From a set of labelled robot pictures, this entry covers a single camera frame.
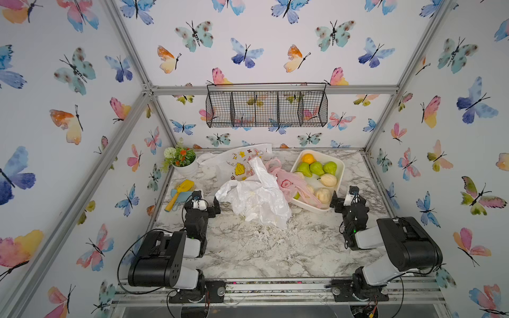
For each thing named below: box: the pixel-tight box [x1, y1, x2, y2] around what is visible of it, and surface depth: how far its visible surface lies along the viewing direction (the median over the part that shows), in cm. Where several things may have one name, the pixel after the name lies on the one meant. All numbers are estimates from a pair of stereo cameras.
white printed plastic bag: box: [197, 143, 274, 182], surface depth 112 cm
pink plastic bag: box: [265, 158, 323, 209], surface depth 93 cm
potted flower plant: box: [161, 137, 199, 176], surface depth 101 cm
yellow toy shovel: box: [164, 179, 195, 212], surface depth 103 cm
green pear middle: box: [309, 161, 325, 177], surface depth 109 cm
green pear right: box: [322, 160, 338, 175], surface depth 109 cm
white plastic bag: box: [214, 156, 293, 229], surface depth 84 cm
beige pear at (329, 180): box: [320, 173, 338, 188], surface depth 103 cm
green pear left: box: [296, 161, 313, 178], surface depth 109 cm
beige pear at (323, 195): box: [316, 187, 331, 205], surface depth 95 cm
